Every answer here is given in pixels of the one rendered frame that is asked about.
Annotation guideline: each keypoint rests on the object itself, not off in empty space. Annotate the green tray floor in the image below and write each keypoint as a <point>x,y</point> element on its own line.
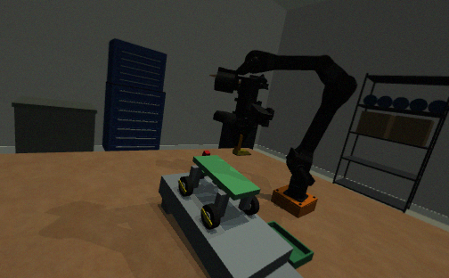
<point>296,253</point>

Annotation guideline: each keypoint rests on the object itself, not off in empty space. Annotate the green trolley with black wheels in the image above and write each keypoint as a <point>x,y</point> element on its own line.
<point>233,184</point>

